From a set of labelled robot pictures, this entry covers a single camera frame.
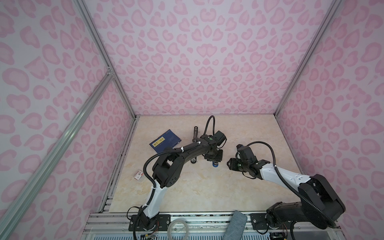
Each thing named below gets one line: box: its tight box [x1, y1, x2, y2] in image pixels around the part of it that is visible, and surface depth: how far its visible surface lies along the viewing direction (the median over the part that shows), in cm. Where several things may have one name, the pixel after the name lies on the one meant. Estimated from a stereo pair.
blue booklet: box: [149, 129, 182, 153], surface depth 106 cm
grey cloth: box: [222, 210, 248, 240], surface depth 71 cm
